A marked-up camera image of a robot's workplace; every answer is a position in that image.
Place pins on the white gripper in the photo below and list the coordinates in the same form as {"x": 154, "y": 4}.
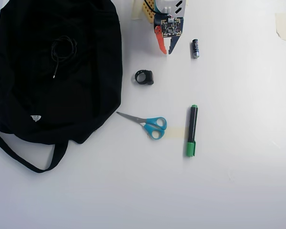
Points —
{"x": 162, "y": 44}

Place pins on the black fabric bag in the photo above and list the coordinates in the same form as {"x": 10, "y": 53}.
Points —
{"x": 50, "y": 95}

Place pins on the green black marker pen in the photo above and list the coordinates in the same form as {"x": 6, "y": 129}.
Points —
{"x": 190, "y": 148}

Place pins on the dark cylindrical battery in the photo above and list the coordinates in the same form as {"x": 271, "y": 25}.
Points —
{"x": 195, "y": 47}

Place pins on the yellow perforated block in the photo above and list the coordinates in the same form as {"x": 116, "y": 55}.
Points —
{"x": 148, "y": 13}

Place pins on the square camera circuit board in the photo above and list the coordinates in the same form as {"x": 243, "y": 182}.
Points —
{"x": 169, "y": 26}

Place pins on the beige masking tape strip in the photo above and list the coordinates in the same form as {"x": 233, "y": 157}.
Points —
{"x": 282, "y": 26}
{"x": 176, "y": 132}
{"x": 136, "y": 12}

